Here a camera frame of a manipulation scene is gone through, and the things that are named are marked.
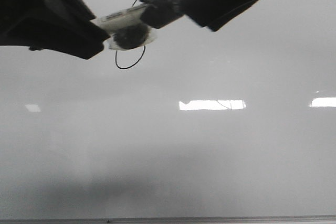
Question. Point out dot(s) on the white whiteboard with metal frame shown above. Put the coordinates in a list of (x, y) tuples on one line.
[(238, 122)]

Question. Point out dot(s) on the black handwritten number six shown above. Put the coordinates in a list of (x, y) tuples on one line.
[(138, 60)]

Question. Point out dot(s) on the white marker with black cap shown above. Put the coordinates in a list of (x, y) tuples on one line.
[(135, 26)]

